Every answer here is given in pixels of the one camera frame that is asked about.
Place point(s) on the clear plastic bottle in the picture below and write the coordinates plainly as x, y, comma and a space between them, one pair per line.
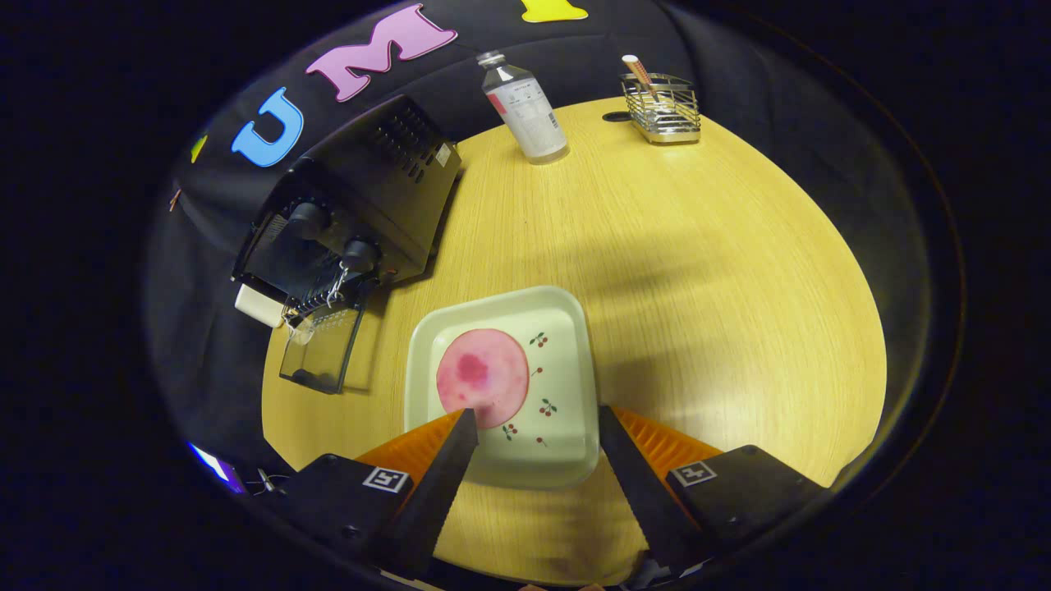
530, 111

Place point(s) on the black table grommet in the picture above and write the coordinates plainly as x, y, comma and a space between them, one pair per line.
617, 116

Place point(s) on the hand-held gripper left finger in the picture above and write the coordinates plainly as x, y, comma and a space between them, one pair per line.
435, 492

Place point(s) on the white cherry print plate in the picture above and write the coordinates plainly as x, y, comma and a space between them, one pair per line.
566, 361

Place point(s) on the orange white stick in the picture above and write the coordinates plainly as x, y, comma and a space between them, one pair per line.
636, 70

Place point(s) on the white bread toaster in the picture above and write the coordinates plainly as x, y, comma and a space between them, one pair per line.
259, 305

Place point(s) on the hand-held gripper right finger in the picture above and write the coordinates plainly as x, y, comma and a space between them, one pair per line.
640, 492

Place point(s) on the pink ham slice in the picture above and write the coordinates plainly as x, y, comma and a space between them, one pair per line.
484, 377

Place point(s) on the black toaster oven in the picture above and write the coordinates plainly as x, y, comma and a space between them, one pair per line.
394, 180

